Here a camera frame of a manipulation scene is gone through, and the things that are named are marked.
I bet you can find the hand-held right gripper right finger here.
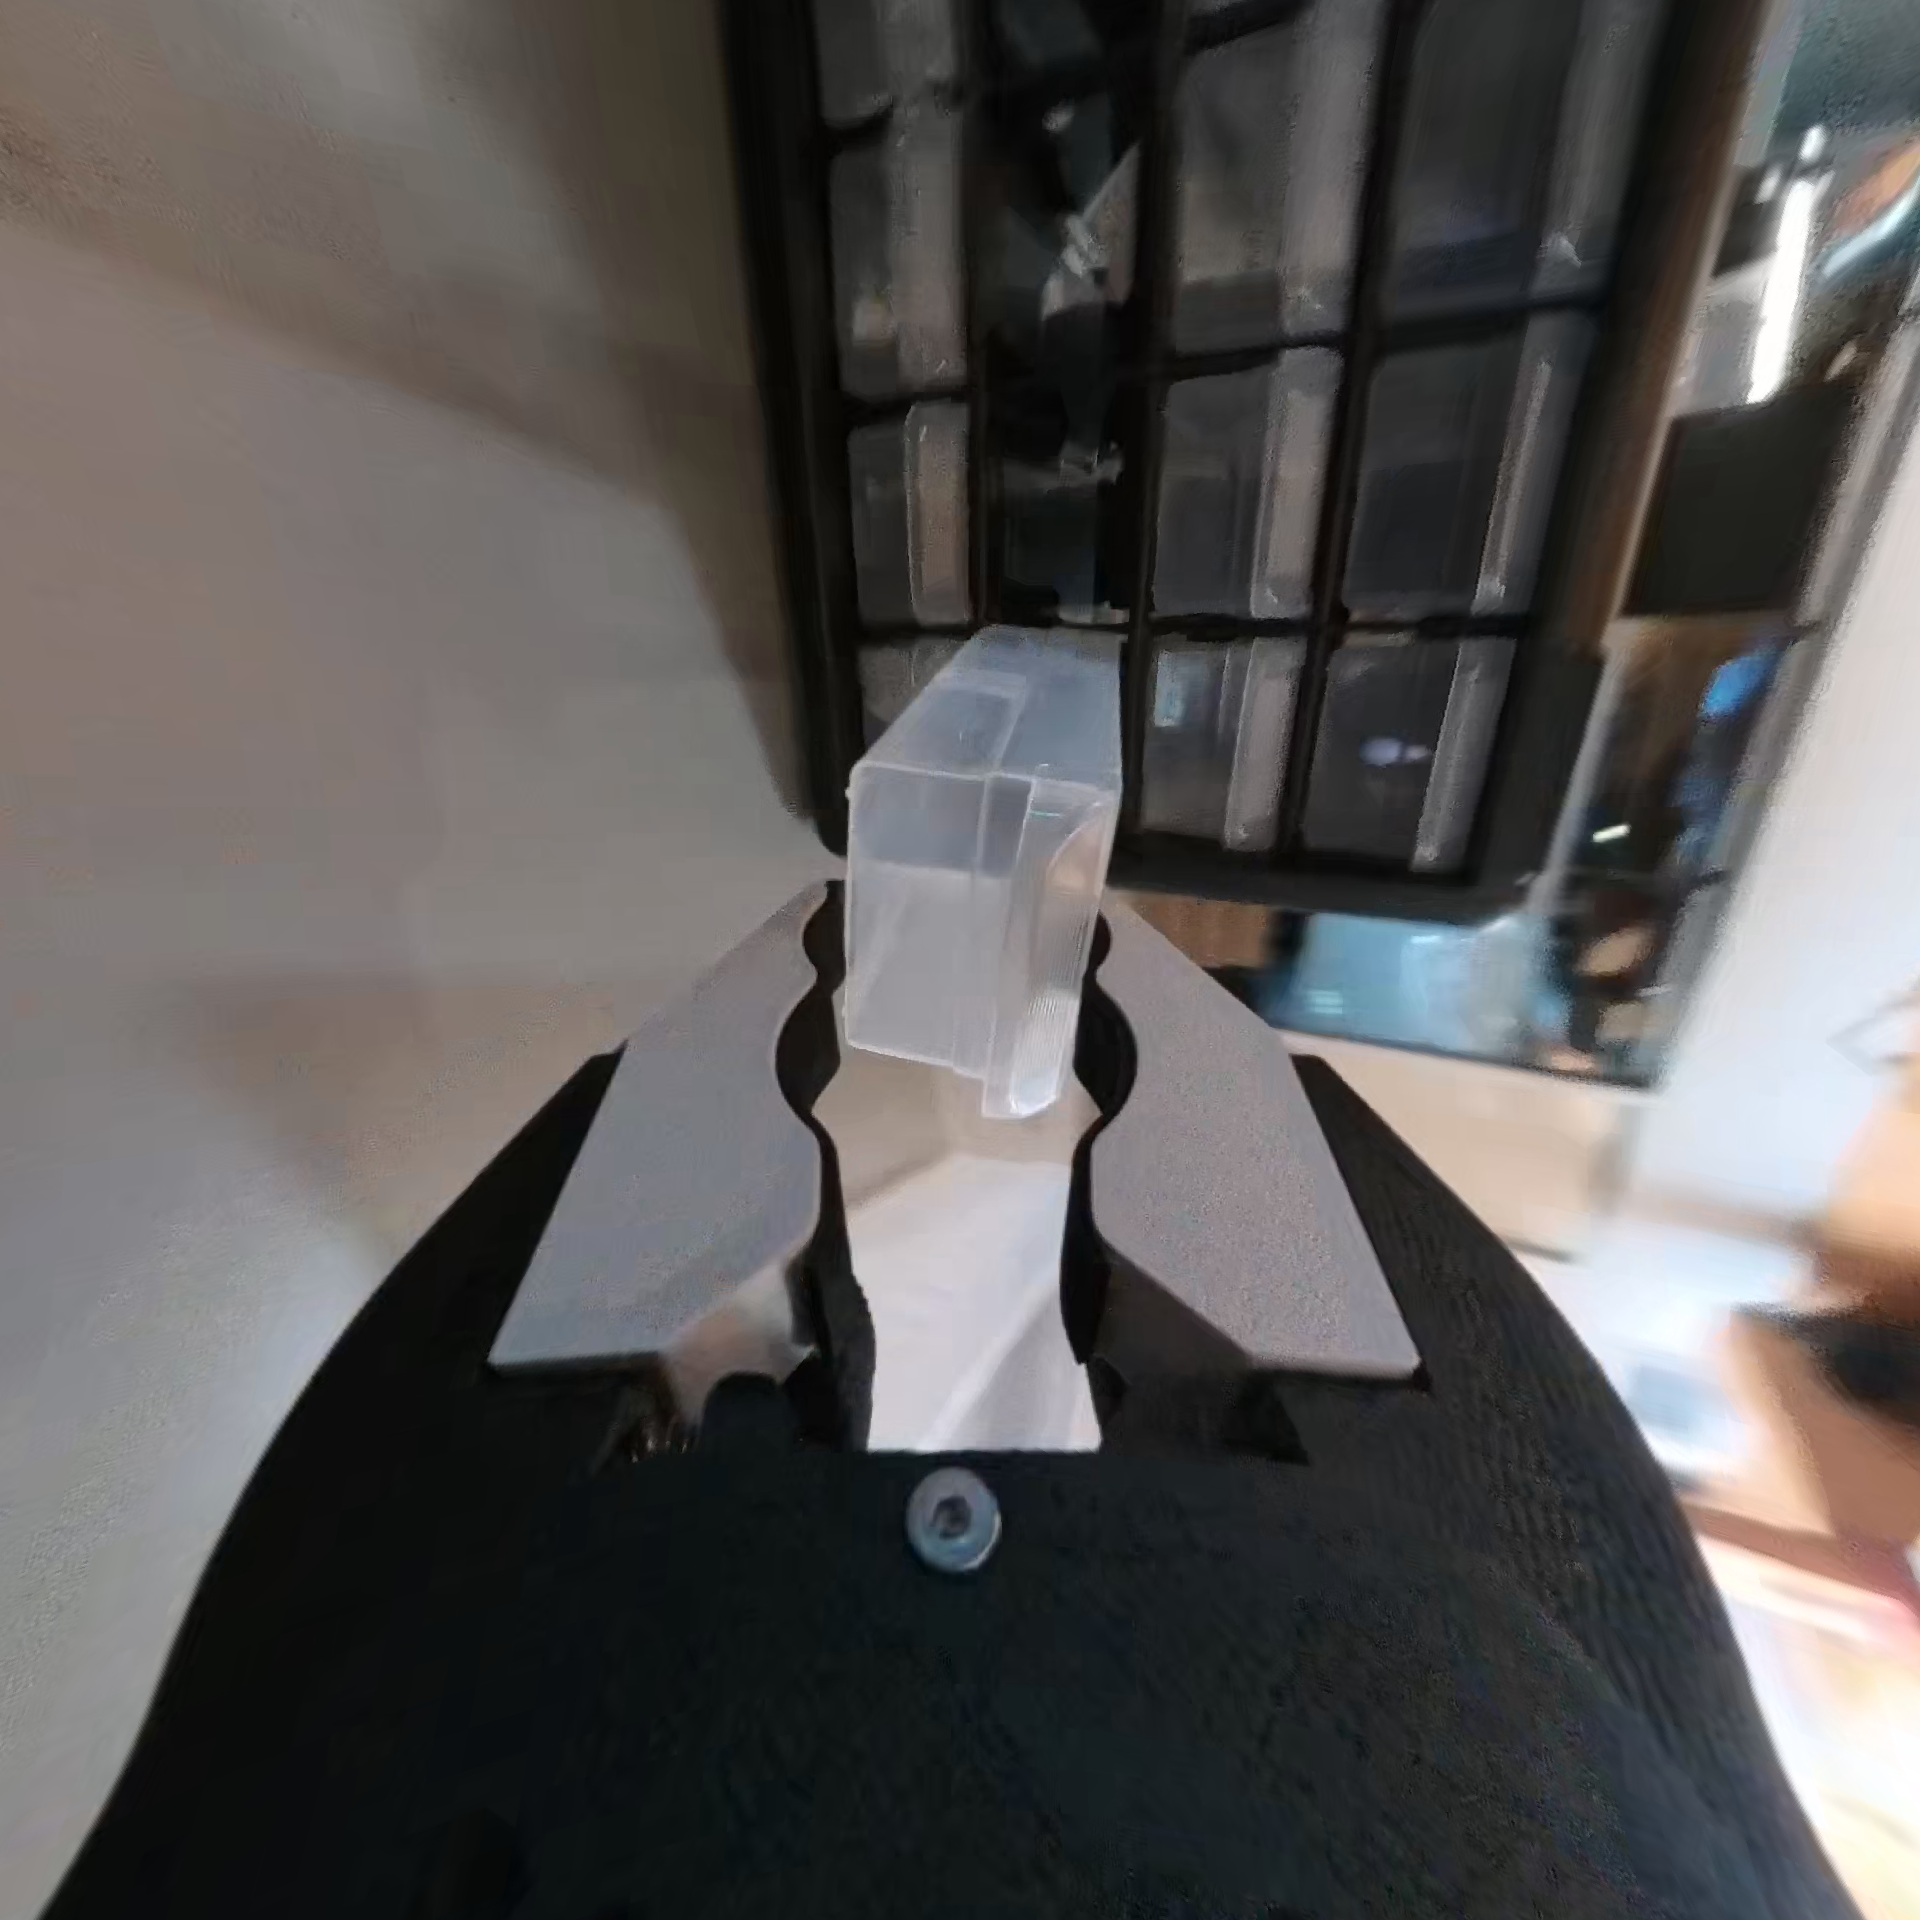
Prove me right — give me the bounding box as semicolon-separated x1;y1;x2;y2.
1065;902;1423;1451

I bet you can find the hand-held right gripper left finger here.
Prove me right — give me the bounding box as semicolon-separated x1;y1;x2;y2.
487;881;877;1451

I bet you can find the small clear plastic drawer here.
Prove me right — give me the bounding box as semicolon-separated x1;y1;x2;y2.
838;623;1126;1128

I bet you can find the black drawer cabinet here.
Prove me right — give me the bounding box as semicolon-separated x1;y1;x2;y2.
719;0;1777;922

